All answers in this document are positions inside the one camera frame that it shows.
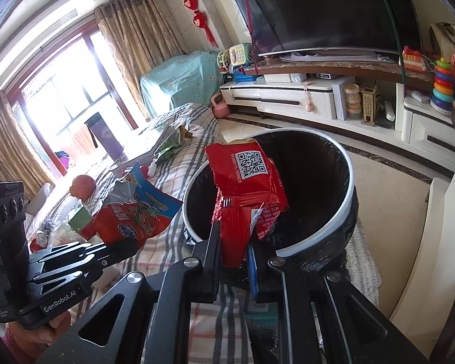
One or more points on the white television cabinet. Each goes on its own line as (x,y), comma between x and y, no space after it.
(288,98)

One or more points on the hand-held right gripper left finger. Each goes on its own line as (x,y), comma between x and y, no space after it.
(210,258)

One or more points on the white round can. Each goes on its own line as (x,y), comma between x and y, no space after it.
(41,237)

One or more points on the red apple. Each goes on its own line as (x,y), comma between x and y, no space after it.
(83,186)

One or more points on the purple water bottle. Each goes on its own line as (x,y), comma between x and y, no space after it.
(106,134)

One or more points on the green snack bag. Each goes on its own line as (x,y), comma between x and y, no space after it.
(170,148)

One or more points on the wooden framed window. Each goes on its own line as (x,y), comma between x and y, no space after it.
(68,94)

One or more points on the illustrated cover book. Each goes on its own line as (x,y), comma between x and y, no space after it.
(153,140)

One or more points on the black television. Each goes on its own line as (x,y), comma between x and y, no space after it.
(318,7)

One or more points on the teal furniture cover cloth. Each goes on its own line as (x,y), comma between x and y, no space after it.
(178,79)

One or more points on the white remote control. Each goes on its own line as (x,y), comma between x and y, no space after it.
(389,110)

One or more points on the white flat box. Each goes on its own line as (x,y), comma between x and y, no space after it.
(280,78)

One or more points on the person's left hand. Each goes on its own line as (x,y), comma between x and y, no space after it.
(51,331)

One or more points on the white bin with black liner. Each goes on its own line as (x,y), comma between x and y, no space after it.
(314,182)

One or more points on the black set-top box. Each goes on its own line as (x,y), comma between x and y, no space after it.
(326,76)

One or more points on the beige patterned curtain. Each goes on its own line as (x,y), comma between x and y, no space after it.
(7,148)
(136,34)

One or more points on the wooden building model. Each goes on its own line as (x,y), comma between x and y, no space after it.
(368,108)

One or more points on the red and blue snack bag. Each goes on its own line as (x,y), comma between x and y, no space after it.
(136,216)

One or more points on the yellow toy cash register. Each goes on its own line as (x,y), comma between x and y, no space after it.
(238,55)

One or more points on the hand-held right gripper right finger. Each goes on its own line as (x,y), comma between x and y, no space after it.
(256,273)

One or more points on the small white bottle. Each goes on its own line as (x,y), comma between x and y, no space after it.
(153,168)

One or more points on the blue toy base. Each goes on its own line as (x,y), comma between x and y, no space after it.
(246,77)

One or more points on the pink hanging toy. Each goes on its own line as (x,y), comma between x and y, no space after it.
(308,107)

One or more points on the green milk carton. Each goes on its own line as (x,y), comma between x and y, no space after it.
(79,218)

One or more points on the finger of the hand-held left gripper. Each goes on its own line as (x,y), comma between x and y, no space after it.
(72,270)
(113,250)

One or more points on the white pillow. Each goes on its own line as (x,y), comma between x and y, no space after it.
(40,199)

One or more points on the red hanging ornaments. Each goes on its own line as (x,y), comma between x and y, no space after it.
(201,19)

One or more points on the green and white toy basket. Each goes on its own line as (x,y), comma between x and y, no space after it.
(223,60)

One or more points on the yellow lidded jar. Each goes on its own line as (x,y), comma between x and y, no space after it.
(352,98)

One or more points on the red toy telephone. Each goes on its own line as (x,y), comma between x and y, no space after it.
(413,58)

